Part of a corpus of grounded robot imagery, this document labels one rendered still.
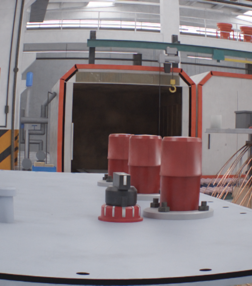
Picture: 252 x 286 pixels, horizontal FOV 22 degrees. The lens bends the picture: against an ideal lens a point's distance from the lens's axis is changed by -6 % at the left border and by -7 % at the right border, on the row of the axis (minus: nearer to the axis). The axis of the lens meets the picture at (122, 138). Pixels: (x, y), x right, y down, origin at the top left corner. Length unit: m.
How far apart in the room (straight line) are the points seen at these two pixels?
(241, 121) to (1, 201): 3.43
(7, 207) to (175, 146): 0.31
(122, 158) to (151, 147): 0.33
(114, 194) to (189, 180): 0.13
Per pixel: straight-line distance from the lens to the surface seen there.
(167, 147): 1.12
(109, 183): 1.75
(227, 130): 4.28
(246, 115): 4.25
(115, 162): 1.76
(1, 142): 11.67
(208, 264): 0.70
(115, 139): 1.76
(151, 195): 1.41
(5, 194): 0.97
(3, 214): 0.98
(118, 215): 1.06
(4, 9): 11.89
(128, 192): 1.06
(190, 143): 1.11
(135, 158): 1.44
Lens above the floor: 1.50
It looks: 1 degrees down
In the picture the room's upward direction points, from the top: 1 degrees clockwise
